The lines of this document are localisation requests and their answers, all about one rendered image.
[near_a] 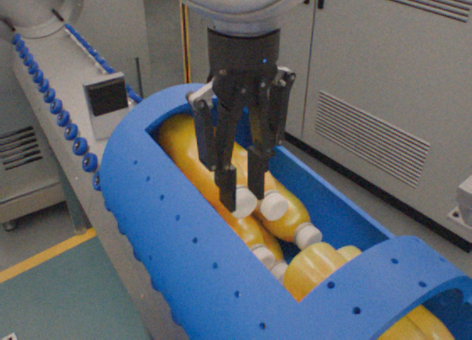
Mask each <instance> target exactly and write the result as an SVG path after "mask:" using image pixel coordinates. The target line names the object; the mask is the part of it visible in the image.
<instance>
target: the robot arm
mask: <svg viewBox="0 0 472 340"><path fill-rule="evenodd" d="M180 1H181V2H182V3H184V4H185V5H187V6H188V7H189V8H191V9H192V10H194V11H196V12H197V13H198V14H199V15H200V21H201V23H202V24H203V25H205V26H206V29H207V51H208V60H209V64H210V72H209V74H208V77H207V79H206V85H205V86H204V87H202V88H201V89H200V90H198V91H197V92H195V91H193V90H190V91H188V92H187V93H186V96H185V97H186V99H187V101H188V103H189V104H190V107H191V108H192V110H193V117H194V123H195V131H196V143H197V150H198V157H199V161H200V162H201V163H202V164H203V165H204V166H205V167H206V168H207V169H208V170H209V171H211V172H213V171H214V183H215V185H216V187H217V188H218V189H219V202H220V203H221V204H222V205H223V206H224V207H225V208H226V209H227V210H228V211H229V212H230V213H233V212H236V211H237V169H238V168H237V167H236V166H234V165H233V164H232V163H231V159H232V154H233V145H234V139H236V135H237V130H238V124H239V119H241V118H242V115H243V110H244V108H245V107H246V106H248V111H249V121H250V126H251V132H252V138H253V144H254V146H255V147H253V146H250V147H248V188H249V191H250V192H252V193H253V195H254V196H255V197H256V198H257V199H258V200H259V201H261V200H263V199H264V198H265V173H266V172H267V171H268V169H269V158H272V157H274V155H275V153H276V152H275V151H274V150H272V148H274V147H275V146H277V147H279V146H281V145H282V143H283V138H284V132H285V126H286V119H287V107H288V101H289V94H290V90H291V87H292V84H293V82H294V80H295V78H296V73H295V72H293V71H291V70H289V69H288V68H286V67H283V66H282V65H279V66H277V64H276V62H277V60H278V58H279V50H280V36H281V27H282V26H283V25H285V24H286V23H287V21H288V15H289V12H288V10H290V9H292V8H294V7H296V6H297V5H299V4H300V3H302V2H303V1H305V0H180ZM269 88H270V92H269V99H268V95H267V90H268V89H269ZM213 95H216V96H217V110H218V115H217V126H216V133H215V136H214V126H213V118H212V112H211V110H210V109H211V108H212V107H213V104H212V96H213Z"/></svg>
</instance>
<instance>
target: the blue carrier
mask: <svg viewBox="0 0 472 340"><path fill-rule="evenodd" d="M204 86H205V84H180V85H175V86H173V87H169V88H167V89H163V90H160V91H159V92H157V93H155V94H152V95H150V96H149V97H147V98H146V99H145V100H144V101H143V102H142V103H140V104H139V105H137V106H136V107H135V108H134V109H132V110H131V111H130V112H129V113H128V114H127V115H126V116H125V117H124V118H123V120H122V121H121V122H120V123H119V125H118V126H117V127H116V129H115V130H114V131H113V133H112V135H111V136H110V139H109V141H108V143H107V144H106V146H105V151H104V153H103V156H102V160H101V163H100V170H99V181H100V187H101V191H102V193H103V196H104V199H105V201H106V203H107V205H108V206H109V208H110V210H111V212H112V213H113V214H114V216H115V218H116V220H117V222H118V223H119V225H120V227H121V228H122V229H123V231H124V233H125V234H126V237H127V238H128V240H129V241H130V242H131V245H132V246H133V248H134V250H135V251H136V253H137V254H138V256H139V258H140V259H141V261H142V263H143V265H144V267H145V268H146V269H147V271H148V273H149V275H150V276H151V278H152V280H153V281H154V283H155V284H156V286H157V288H158V290H159V292H160V293H161V295H162V296H163V297H164V299H165V300H166V301H167V303H168V305H169V307H170V309H171V310H172V311H173V313H174V315H175V316H176V317H177V319H178V321H179V322H180V325H181V326H182V327H183V329H184V330H185V333H186V334H187V336H188V337H189V339H190V340H377V339H378V338H379V337H380V336H381V335H382V334H383V333H384V332H386V331H387V330H388V329H390V328H391V327H392V326H393V325H394V324H395V323H396V322H397V321H399V320H400V319H401V318H403V317H404V316H406V315H407V314H408V313H410V312H411V311H412V310H414V309H415V308H416V307H417V306H418V305H423V306H424V307H426V308H427V309H428V310H429V311H430V312H431V313H432V314H433V315H434V316H435V317H437V318H438V319H439V320H440V321H441V322H442V323H443V325H444V326H445V327H447V328H448V330H449V331H450V332H451V334H452V335H453V337H454V338H455V340H472V296H471V295H472V279H471V278H470V277H469V276H467V275H466V274H465V273H463V272H462V271H460V269H459V268H457V267H456V266H454V265H453V264H451V262H449V261H448V260H447V259H445V258H444V257H443V256H441V254H439V253H438V252H437V251H435V250H434V249H432V248H431V247H430V246H429V245H428V244H426V243H425V242H424V241H422V240H421V239H419V238H417V237H416V236H412V235H402V236H400V237H396V236H395V235H393V234H392V233H390V232H389V231H388V230H387V229H385V228H384V227H383V226H382V225H381V224H379V223H378V222H377V220H375V219H374V218H372V217H371V216H370V215H369V214H367V213H366V212H365V211H363V210H362V209H361V208H359V207H358V206H357V205H356V204H355V203H354V202H352V201H351V200H350V199H348V198H347V197H346V196H344V195H343V194H342V193H340V191H339V190H337V189H336V188H335V187H334V186H332V185H331V184H330V183H329V182H328V181H326V180H325V179H324V178H323V177H321V176H320V175H318V174H317V173H316V172H315V171H313V170H312V169H311V168H309V167H308V166H307V165H306V164H305V163H304V162H302V161H301V160H300V159H298V158H297V157H296V156H293V155H292V154H291V153H289V152H288V151H287V150H285V149H284V148H283V147H282V146H279V147H277V146H275V147H274V148H272V150H274V151H275V152H276V153H275V155H274V157H272V158H269V169H268V170H269V171H270V173H271V174H272V175H273V176H274V177H275V178H276V179H277V180H279V181H280V182H281V184H282V185H283V186H284V187H286V189H287V190H288V191H290V192H291V193H292V194H293V195H294V196H295V197H296V198H297V199H299V200H300V202H301V203H302V204H303V205H304V207H305V208H306V210H307V212H308V215H309V217H310V223H311V224H313V226H314V227H315V228H316V229H317V230H318V231H319V232H320V233H321V234H322V240H321V241H320V242H324V243H327V244H329V245H331V246H333V247H334V248H335V249H336V250H338V249H340V248H341V247H343V246H356V247H357V248H358V249H360V251H361V252H362V253H360V254H359V255H357V256H355V257H354V258H353V259H351V260H350V261H349V262H347V263H346V264H344V265H343V266H341V267H340V268H338V269H337V270H336V271H334V272H333V273H332V274H331V275H330V276H329V277H327V278H326V279H325V280H324V281H323V282H321V283H320V284H319V285H318V286H317V287H316V288H314V289H313V290H312V291H311V292H310V293H309V294H308V295H306V296H305V297H304V298H303V299H302V300H301V301H300V302H299V303H298V302H297V301H296V300H295V298H294V297H293V296H292V295H291V294H290V293H289V292H288V290H287V289H286V288H285V287H283V286H282V284H281V283H280V282H279V281H278V280H277V279H276V277H275V276H274V275H273V274H272V273H271V272H270V271H269V269H268V268H267V267H266V266H265V265H264V264H263V262H262V261H261V260H260V259H259V258H258V257H257V256H256V254H255V253H254V252H253V251H252V250H251V249H250V248H249V247H248V246H247V245H246V244H245V243H244V241H243V240H242V239H241V238H240V237H239V236H238V235H237V233H236V232H234V231H233V230H232V229H231V228H230V226H229V225H228V224H227V223H226V222H225V221H224V220H223V218H222V217H221V216H220V215H219V214H218V213H217V211H216V210H215V209H214V208H213V207H212V206H211V204H210V203H209V202H208V201H207V200H206V199H205V198H204V197H203V196H202V195H201V194H200V193H199V192H198V190H197V189H196V188H195V187H194V186H193V185H192V184H191V181H190V180H189V179H188V178H187V177H186V176H185V174H184V173H183V172H182V171H181V170H180V169H179V167H177V166H176V165H175V164H174V162H173V161H172V160H171V159H170V157H169V156H168V155H167V154H166V153H165V152H164V151H163V150H162V148H161V147H160V146H159V144H158V131H159V128H160V127H161V126H162V125H163V123H164V122H165V121H166V120H167V119H168V118H170V117H171V116H173V115H176V114H179V113H186V114H189V115H191V116H193V110H192V108H191V107H190V104H189V103H188V101H187V99H186V97H185V96H186V93H187V92H188V91H190V90H193V91H195V92H197V91H198V90H200V89H201V88H202V87H204ZM234 141H236V142H237V143H238V144H239V145H241V146H242V147H243V148H244V149H245V150H247V151H248V147H250V146H253V147H255V146H254V144H253V138H252V132H251V126H250V121H249V111H248V107H247V106H246V107H245V108H244V110H243V115H242V118H241V119H239V124H238V130H237V135H236V139H234ZM239 295H240V297H239ZM356 314H358V315H356ZM264 324H265V328H264Z"/></svg>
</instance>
